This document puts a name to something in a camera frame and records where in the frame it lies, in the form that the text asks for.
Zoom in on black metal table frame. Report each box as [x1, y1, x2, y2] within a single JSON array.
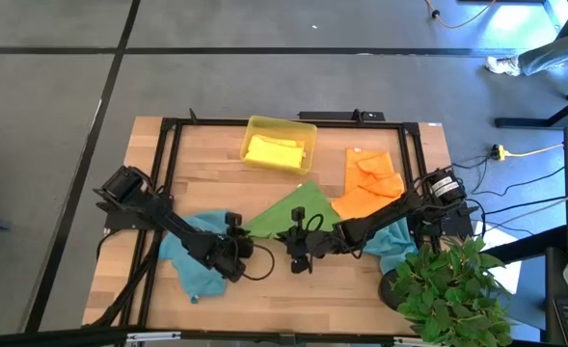
[[119, 108, 432, 332]]

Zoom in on black rig beam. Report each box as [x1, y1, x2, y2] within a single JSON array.
[[0, 326, 568, 347]]

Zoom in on cream floor cable with plug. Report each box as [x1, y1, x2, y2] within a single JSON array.
[[423, 0, 500, 30]]

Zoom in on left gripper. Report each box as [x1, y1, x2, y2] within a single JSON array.
[[215, 211, 257, 283]]

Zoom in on person's shoe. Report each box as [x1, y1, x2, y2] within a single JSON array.
[[484, 55, 522, 78]]

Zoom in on yellow translucent plastic bin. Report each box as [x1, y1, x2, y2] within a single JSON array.
[[238, 115, 318, 176]]

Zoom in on yellow microfiber towel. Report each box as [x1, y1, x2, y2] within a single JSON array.
[[243, 134, 308, 170]]

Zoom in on large teal microfiber towel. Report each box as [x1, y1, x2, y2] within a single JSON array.
[[157, 209, 231, 305]]

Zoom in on yellow extension cord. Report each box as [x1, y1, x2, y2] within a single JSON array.
[[489, 142, 565, 162]]

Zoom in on silver metal bracket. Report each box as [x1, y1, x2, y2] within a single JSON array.
[[392, 335, 451, 347], [124, 330, 182, 344]]

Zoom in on black floor cable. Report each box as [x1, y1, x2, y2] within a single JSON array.
[[504, 166, 567, 190]]

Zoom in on green microfiber towel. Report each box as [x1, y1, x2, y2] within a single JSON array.
[[242, 180, 342, 240]]

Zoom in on black desk leg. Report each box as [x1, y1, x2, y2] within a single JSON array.
[[485, 225, 568, 264]]

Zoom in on black plant pot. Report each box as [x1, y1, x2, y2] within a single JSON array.
[[377, 268, 410, 312]]

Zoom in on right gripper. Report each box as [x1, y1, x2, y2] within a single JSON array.
[[274, 206, 338, 276]]

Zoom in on person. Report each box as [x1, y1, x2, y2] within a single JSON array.
[[517, 29, 568, 77]]

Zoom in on green leafy plant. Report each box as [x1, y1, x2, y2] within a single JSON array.
[[390, 235, 514, 347]]

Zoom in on small teal microfiber towel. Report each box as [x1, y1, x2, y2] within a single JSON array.
[[363, 216, 419, 276]]

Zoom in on orange microfiber towel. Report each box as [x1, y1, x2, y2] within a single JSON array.
[[330, 147, 405, 222]]

